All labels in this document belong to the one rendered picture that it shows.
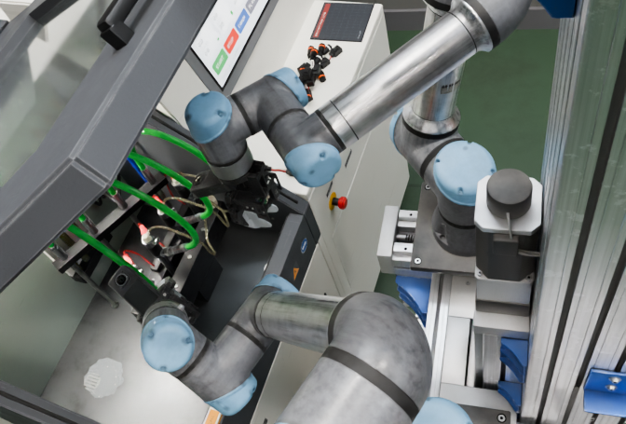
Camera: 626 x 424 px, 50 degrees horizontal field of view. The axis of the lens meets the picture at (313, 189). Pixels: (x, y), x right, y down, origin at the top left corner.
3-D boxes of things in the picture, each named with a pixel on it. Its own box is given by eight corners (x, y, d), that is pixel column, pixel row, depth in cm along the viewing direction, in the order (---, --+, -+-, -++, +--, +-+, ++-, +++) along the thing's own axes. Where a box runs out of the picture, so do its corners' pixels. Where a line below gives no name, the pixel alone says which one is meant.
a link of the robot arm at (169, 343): (173, 389, 96) (128, 352, 94) (170, 365, 107) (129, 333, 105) (210, 347, 97) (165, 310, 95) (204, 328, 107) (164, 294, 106)
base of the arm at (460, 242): (505, 198, 146) (506, 173, 138) (500, 259, 139) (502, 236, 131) (436, 195, 151) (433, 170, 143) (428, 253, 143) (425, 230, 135)
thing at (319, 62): (319, 109, 181) (314, 95, 176) (283, 104, 184) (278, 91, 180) (344, 48, 192) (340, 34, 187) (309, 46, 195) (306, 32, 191)
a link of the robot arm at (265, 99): (324, 126, 109) (265, 158, 107) (293, 86, 115) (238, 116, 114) (314, 93, 102) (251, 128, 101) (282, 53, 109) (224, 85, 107)
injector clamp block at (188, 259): (189, 346, 166) (166, 321, 153) (156, 336, 169) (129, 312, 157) (240, 230, 182) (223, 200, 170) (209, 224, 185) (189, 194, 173)
